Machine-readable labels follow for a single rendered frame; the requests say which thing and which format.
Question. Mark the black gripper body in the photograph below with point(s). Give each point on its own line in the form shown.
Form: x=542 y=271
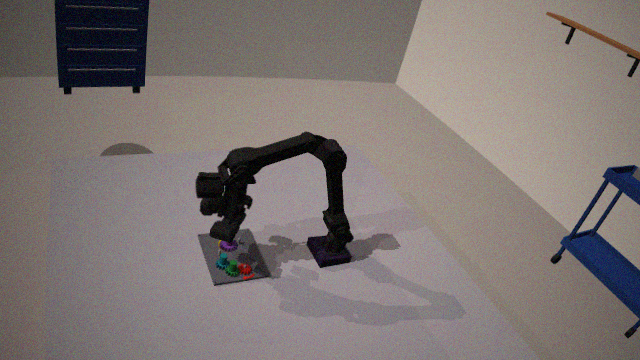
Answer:
x=225 y=229

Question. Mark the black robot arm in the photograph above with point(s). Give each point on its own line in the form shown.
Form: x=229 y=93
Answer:
x=244 y=162

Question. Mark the purple gear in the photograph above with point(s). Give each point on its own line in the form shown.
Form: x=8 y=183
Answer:
x=228 y=246

